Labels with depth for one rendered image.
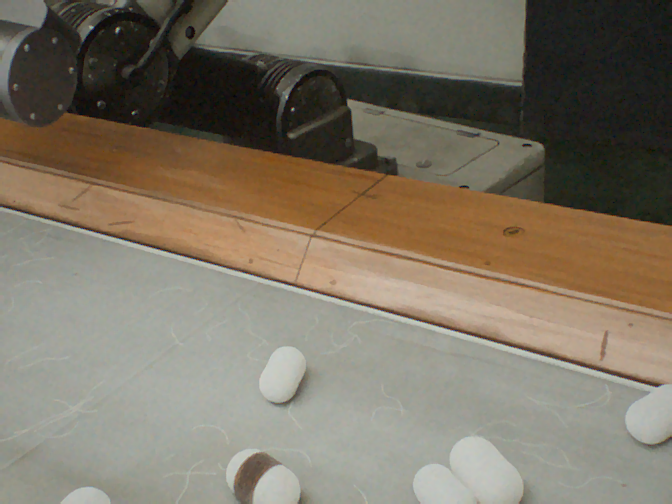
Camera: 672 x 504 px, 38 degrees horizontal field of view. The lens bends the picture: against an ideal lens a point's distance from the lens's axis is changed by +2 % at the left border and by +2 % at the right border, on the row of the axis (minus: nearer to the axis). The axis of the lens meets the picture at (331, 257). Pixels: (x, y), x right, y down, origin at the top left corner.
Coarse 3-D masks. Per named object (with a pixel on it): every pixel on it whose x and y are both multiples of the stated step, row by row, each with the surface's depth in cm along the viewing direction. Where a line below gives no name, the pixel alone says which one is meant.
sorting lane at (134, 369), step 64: (0, 256) 63; (64, 256) 63; (128, 256) 62; (0, 320) 56; (64, 320) 56; (128, 320) 55; (192, 320) 54; (256, 320) 54; (320, 320) 53; (384, 320) 53; (0, 384) 51; (64, 384) 50; (128, 384) 50; (192, 384) 49; (256, 384) 49; (320, 384) 48; (384, 384) 48; (448, 384) 47; (512, 384) 47; (576, 384) 46; (640, 384) 46; (0, 448) 46; (64, 448) 46; (128, 448) 45; (192, 448) 45; (256, 448) 44; (320, 448) 44; (384, 448) 44; (448, 448) 43; (512, 448) 43; (576, 448) 43; (640, 448) 42
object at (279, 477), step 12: (240, 456) 41; (228, 468) 41; (276, 468) 40; (228, 480) 41; (264, 480) 40; (276, 480) 40; (288, 480) 40; (264, 492) 39; (276, 492) 39; (288, 492) 40; (300, 492) 40
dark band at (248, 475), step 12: (252, 456) 41; (264, 456) 41; (240, 468) 40; (252, 468) 40; (264, 468) 40; (288, 468) 41; (240, 480) 40; (252, 480) 40; (240, 492) 40; (252, 492) 40
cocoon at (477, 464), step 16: (464, 448) 40; (480, 448) 40; (464, 464) 40; (480, 464) 39; (496, 464) 39; (464, 480) 40; (480, 480) 39; (496, 480) 39; (512, 480) 39; (480, 496) 39; (496, 496) 38; (512, 496) 39
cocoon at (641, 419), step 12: (648, 396) 42; (660, 396) 42; (636, 408) 42; (648, 408) 42; (660, 408) 42; (636, 420) 42; (648, 420) 41; (660, 420) 41; (636, 432) 42; (648, 432) 41; (660, 432) 41
